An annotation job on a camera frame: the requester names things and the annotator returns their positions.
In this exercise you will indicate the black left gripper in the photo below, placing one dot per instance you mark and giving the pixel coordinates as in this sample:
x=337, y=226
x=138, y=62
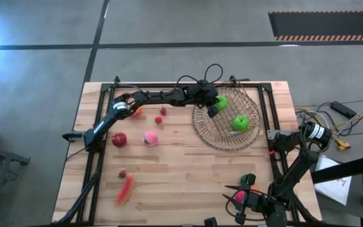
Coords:
x=203, y=91

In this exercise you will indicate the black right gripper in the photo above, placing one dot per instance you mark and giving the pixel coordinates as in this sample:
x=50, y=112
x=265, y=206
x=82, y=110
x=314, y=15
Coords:
x=252, y=201

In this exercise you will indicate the red yellow toy mango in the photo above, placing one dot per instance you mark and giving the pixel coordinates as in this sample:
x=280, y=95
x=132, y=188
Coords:
x=239, y=196

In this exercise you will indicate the green toy apple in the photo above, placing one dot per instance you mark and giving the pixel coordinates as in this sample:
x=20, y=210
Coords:
x=222, y=103
x=240, y=123

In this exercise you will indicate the dark green toy avocado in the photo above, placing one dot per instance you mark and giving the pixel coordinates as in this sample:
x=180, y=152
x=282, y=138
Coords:
x=243, y=180

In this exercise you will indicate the pink toy peach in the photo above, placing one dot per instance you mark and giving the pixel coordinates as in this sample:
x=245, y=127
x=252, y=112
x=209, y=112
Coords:
x=150, y=138

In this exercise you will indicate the orange toy tomato green top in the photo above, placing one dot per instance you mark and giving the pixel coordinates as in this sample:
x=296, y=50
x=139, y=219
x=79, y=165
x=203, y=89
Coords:
x=138, y=112

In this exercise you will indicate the red toy apple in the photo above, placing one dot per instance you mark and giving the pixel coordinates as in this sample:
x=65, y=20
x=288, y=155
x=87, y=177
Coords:
x=119, y=139

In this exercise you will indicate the watermelon slice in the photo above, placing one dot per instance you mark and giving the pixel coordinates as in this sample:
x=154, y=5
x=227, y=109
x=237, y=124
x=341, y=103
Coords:
x=125, y=190

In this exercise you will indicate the red strawberry with leafy top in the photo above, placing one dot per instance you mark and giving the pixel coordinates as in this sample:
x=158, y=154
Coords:
x=122, y=174

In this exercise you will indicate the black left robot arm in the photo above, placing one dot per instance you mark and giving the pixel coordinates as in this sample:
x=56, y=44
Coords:
x=156, y=97

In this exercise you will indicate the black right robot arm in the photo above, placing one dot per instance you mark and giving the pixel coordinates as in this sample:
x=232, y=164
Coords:
x=295, y=170

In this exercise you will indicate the small red toy strawberry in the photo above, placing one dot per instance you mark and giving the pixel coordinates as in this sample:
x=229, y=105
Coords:
x=158, y=119
x=163, y=111

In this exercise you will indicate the white paper sheet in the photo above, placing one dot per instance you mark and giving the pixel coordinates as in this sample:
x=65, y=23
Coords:
x=334, y=189

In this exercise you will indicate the black desk bar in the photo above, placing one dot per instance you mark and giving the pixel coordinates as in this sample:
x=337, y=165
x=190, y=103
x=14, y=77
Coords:
x=351, y=168

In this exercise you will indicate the black power brick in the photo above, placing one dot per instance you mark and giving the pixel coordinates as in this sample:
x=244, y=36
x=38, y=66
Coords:
x=343, y=109

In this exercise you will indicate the black mat with hazard stripes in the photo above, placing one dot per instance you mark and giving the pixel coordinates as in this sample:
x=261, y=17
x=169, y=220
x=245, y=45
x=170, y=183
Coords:
x=326, y=25

